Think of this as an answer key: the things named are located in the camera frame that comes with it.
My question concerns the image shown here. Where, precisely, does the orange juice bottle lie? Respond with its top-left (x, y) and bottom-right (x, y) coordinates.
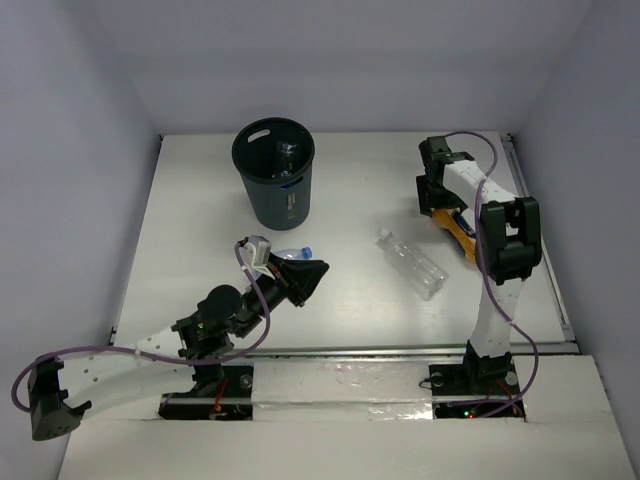
top-left (432, 209), bottom-right (476, 264)

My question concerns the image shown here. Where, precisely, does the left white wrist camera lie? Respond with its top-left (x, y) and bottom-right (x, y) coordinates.
top-left (240, 235), bottom-right (271, 269)

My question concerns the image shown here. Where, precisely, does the aluminium table right rail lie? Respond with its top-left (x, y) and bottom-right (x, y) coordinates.
top-left (497, 134), bottom-right (579, 353)

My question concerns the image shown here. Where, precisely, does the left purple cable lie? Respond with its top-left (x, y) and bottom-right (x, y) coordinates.
top-left (10, 242), bottom-right (274, 414)

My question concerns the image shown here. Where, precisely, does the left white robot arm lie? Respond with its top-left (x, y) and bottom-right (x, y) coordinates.
top-left (27, 256), bottom-right (329, 441)

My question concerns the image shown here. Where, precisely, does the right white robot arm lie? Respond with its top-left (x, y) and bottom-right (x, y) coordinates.
top-left (416, 136), bottom-right (542, 394)

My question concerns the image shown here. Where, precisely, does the clear ribbed unlabelled bottle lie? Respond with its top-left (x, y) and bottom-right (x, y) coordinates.
top-left (377, 228), bottom-right (449, 301)

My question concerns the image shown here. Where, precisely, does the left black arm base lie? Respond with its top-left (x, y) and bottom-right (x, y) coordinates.
top-left (158, 363), bottom-right (254, 421)

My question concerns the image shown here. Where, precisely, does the small blue cap bottle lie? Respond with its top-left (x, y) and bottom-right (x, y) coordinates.
top-left (272, 247), bottom-right (313, 260)

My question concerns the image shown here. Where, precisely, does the dark grey plastic bin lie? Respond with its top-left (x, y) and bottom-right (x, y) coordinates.
top-left (231, 117), bottom-right (316, 231)

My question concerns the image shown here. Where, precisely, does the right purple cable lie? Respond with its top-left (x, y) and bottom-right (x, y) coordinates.
top-left (444, 130), bottom-right (540, 419)

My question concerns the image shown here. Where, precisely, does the aluminium table rail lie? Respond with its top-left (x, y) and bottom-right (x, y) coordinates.
top-left (497, 134), bottom-right (579, 353)
top-left (102, 342), bottom-right (579, 362)

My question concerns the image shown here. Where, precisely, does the aluminium table front rail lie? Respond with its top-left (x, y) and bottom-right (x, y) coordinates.
top-left (102, 342), bottom-right (579, 362)

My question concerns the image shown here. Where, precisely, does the blue label clear bottle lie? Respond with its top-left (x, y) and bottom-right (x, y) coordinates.
top-left (272, 141), bottom-right (300, 179)

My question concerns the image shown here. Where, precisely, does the purple cable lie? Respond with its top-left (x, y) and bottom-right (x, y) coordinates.
top-left (10, 242), bottom-right (274, 414)
top-left (444, 130), bottom-right (540, 419)

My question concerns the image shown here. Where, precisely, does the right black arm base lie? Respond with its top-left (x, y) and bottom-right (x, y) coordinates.
top-left (419, 343), bottom-right (526, 420)

